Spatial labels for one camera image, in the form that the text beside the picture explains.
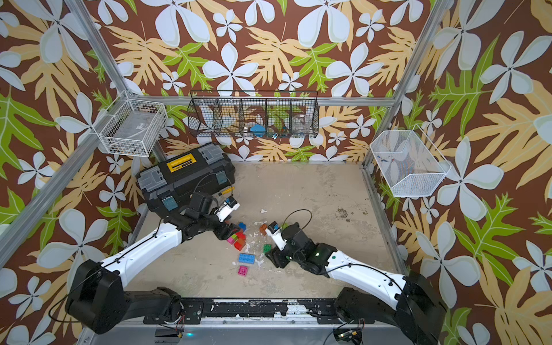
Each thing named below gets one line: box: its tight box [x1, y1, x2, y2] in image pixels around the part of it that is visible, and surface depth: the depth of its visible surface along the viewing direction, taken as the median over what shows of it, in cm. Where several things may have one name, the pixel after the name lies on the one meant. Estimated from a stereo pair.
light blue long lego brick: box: [237, 253, 256, 265], surface depth 88 cm
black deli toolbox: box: [136, 142, 236, 220], surface depth 95 cm
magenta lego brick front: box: [237, 265, 248, 277], surface depth 84 cm
